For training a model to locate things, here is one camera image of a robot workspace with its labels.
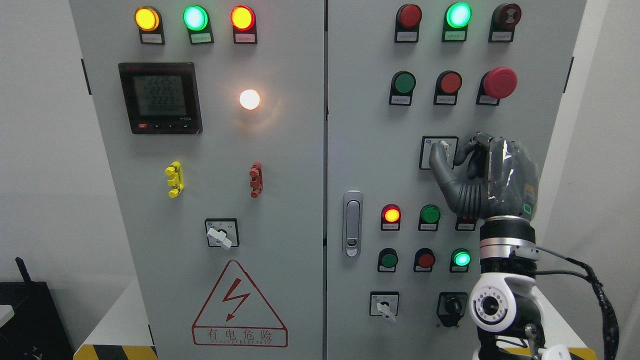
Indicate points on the gray robotic right hand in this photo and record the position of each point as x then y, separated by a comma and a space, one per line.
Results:
501, 178

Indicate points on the gray rotary switch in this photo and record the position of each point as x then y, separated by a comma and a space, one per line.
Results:
450, 143
384, 304

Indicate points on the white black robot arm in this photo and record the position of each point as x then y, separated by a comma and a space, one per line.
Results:
502, 302

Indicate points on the green indicator middle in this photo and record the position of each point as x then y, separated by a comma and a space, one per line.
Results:
429, 218

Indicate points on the lit green indicator lower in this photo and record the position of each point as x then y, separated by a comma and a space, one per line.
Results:
460, 260

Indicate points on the red emergency stop button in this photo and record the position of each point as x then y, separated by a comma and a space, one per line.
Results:
495, 85

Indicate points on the red push button lower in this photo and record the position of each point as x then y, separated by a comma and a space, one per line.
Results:
424, 260

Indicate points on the red push button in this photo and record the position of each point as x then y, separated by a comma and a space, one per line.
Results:
424, 260
447, 85

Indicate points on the red push button upper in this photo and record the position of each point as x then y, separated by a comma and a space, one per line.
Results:
447, 85

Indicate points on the lit red indicator middle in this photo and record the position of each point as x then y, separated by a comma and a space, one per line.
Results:
391, 217

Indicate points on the green push button upper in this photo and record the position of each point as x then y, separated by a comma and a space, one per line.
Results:
402, 86

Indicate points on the green push button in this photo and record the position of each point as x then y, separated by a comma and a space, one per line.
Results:
402, 86
387, 260

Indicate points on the green push button lower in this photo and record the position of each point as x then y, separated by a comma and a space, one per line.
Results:
387, 260

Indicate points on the gray right cabinet door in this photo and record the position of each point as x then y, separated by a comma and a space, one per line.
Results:
374, 147

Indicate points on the gray cabinet door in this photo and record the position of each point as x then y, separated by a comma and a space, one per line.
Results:
374, 147
281, 232

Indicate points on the dark red buzzer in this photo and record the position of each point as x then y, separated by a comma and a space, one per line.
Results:
504, 20

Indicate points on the green lit indicator top right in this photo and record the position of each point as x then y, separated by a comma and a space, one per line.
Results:
455, 22

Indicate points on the red indicator light top right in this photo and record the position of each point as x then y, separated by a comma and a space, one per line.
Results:
407, 22

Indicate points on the red indicator light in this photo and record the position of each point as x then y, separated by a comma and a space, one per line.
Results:
407, 22
244, 25

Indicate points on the red terminal clip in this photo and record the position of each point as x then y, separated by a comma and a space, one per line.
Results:
256, 180

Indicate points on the white glowing lamp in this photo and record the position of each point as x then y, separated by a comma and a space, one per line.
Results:
249, 99

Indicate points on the gray left cabinet door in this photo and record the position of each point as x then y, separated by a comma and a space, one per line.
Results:
281, 232

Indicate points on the electrical danger warning sticker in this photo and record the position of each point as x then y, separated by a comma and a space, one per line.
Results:
237, 314

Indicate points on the red indicator light top left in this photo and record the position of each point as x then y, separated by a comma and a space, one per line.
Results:
244, 25

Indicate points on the yellow terminal clip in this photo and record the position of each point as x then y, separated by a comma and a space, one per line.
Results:
175, 179

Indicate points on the green indicator light top left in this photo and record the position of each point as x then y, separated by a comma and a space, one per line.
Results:
198, 24

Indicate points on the digital power meter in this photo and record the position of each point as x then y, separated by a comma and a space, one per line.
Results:
161, 98

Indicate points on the yellow indicator light top left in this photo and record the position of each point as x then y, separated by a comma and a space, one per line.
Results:
150, 26

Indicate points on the black box with antenna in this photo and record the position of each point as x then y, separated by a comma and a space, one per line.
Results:
33, 329

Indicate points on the black key selector switch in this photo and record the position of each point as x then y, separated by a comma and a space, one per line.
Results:
451, 308

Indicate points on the silver door lock handle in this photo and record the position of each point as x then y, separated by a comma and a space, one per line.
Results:
352, 223

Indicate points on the gray rotary switch left door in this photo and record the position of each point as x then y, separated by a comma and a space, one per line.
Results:
222, 233

